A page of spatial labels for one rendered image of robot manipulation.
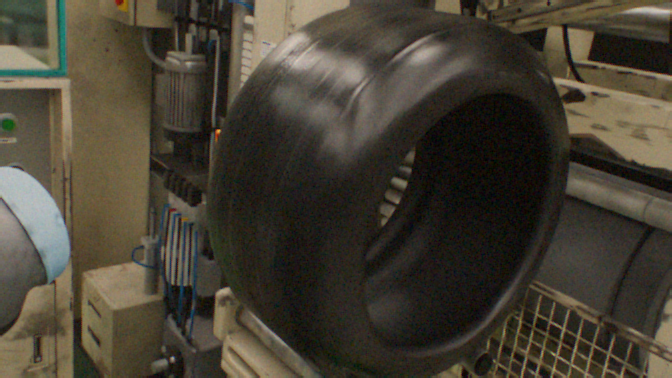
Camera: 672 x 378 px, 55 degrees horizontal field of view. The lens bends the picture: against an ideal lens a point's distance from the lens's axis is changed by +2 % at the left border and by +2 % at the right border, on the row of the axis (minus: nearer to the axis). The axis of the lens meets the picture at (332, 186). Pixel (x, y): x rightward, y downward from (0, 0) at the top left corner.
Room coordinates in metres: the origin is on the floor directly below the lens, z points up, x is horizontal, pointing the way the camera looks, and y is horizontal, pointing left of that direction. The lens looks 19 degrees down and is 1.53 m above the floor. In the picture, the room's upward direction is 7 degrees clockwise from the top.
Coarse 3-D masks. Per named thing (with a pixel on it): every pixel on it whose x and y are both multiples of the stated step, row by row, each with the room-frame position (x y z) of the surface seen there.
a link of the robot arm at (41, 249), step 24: (0, 168) 0.55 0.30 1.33; (0, 192) 0.50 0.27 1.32; (24, 192) 0.52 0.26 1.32; (0, 216) 0.49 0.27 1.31; (24, 216) 0.50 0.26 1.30; (48, 216) 0.52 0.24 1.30; (0, 240) 0.48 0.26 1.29; (24, 240) 0.49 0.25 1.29; (48, 240) 0.51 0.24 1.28; (0, 264) 0.47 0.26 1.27; (24, 264) 0.49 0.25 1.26; (48, 264) 0.51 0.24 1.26; (0, 288) 0.48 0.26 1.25; (24, 288) 0.50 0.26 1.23; (0, 312) 0.49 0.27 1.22; (0, 336) 0.51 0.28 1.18
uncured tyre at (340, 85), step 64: (320, 64) 0.87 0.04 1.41; (384, 64) 0.82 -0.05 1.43; (448, 64) 0.84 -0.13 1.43; (512, 64) 0.92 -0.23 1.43; (256, 128) 0.85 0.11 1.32; (320, 128) 0.78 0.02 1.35; (384, 128) 0.77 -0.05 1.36; (448, 128) 1.26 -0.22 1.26; (512, 128) 1.17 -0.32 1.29; (256, 192) 0.80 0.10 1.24; (320, 192) 0.74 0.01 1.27; (384, 192) 0.77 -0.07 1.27; (448, 192) 1.26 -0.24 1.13; (512, 192) 1.17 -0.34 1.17; (256, 256) 0.78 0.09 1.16; (320, 256) 0.73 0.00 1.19; (384, 256) 1.19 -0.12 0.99; (448, 256) 1.18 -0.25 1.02; (512, 256) 1.11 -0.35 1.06; (320, 320) 0.74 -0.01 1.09; (384, 320) 1.07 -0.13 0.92; (448, 320) 1.06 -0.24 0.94
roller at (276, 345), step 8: (248, 312) 1.04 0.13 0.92; (248, 320) 1.03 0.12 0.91; (256, 320) 1.02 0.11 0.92; (248, 328) 1.03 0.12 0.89; (256, 328) 1.01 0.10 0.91; (264, 328) 1.00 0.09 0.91; (256, 336) 1.01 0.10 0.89; (264, 336) 0.99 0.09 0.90; (272, 336) 0.98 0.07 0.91; (272, 344) 0.97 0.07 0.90; (280, 344) 0.96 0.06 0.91; (280, 352) 0.95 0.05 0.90; (288, 352) 0.94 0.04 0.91; (288, 360) 0.93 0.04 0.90; (296, 360) 0.92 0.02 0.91; (296, 368) 0.91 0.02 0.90; (304, 368) 0.90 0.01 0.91; (312, 368) 0.89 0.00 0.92; (304, 376) 0.90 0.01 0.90; (312, 376) 0.88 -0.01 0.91; (320, 376) 0.88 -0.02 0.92
